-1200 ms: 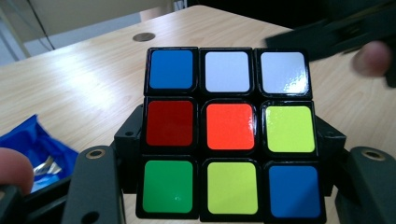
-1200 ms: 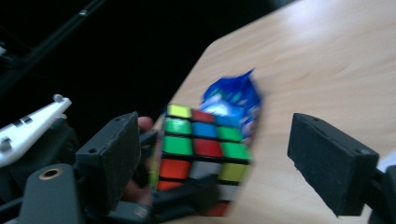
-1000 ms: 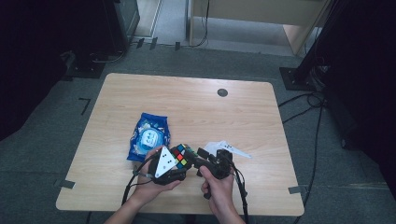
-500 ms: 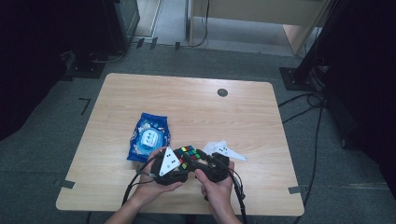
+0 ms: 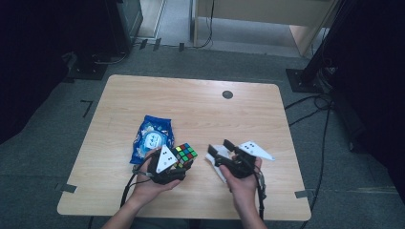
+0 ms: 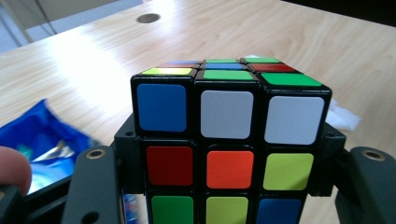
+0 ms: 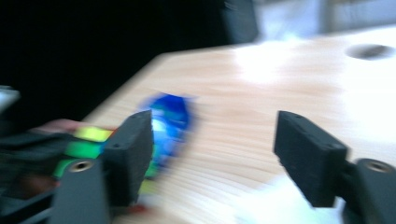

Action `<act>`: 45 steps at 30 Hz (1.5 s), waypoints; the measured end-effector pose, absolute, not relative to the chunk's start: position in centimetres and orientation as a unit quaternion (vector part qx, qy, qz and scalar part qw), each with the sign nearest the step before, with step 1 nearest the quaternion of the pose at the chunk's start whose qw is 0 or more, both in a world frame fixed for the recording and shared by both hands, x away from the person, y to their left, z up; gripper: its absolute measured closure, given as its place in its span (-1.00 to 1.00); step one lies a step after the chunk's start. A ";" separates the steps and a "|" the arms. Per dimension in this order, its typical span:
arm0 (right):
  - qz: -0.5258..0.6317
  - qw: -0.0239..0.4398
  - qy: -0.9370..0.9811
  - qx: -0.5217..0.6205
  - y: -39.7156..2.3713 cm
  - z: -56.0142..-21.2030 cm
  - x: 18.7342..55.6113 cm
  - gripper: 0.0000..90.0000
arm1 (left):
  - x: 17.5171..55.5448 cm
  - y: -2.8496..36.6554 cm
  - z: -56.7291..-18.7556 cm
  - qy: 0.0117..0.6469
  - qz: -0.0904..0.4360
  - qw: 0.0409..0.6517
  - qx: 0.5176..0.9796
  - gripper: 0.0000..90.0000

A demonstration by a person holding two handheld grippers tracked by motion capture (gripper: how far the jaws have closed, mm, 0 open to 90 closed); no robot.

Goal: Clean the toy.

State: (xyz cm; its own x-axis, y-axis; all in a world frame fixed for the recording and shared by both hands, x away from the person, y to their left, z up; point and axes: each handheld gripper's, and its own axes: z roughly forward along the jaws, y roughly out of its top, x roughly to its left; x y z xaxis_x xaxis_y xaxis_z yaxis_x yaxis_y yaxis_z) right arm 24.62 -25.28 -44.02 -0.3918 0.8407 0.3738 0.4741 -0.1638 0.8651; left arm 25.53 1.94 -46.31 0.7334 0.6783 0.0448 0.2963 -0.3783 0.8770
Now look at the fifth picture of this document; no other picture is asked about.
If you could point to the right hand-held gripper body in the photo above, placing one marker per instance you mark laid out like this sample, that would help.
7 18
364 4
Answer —
245 162

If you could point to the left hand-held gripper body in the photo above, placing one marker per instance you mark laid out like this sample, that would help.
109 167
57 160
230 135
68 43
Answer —
165 162

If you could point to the multicoloured puzzle cube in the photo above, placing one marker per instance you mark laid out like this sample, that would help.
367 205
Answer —
184 155

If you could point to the white wet wipe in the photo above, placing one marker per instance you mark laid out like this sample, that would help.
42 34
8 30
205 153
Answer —
215 165

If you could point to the blue wet wipes packet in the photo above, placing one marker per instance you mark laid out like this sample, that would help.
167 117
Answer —
151 140

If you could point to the person's right hand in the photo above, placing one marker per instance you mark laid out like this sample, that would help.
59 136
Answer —
243 189

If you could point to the person's left hand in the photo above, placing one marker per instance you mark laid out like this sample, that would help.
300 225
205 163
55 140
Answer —
153 191

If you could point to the black round table grommet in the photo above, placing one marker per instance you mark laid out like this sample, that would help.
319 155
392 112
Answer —
227 94

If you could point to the grey tape strip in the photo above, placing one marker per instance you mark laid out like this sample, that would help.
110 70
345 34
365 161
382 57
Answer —
66 188
304 194

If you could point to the light wooden furniture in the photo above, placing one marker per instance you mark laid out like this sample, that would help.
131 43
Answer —
267 12

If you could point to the black cabinet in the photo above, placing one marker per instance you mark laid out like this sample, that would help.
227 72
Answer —
125 22

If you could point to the dark curtain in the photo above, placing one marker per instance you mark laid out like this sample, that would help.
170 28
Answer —
38 47
375 79

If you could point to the black stand base with post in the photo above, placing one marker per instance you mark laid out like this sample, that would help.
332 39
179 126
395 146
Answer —
307 79

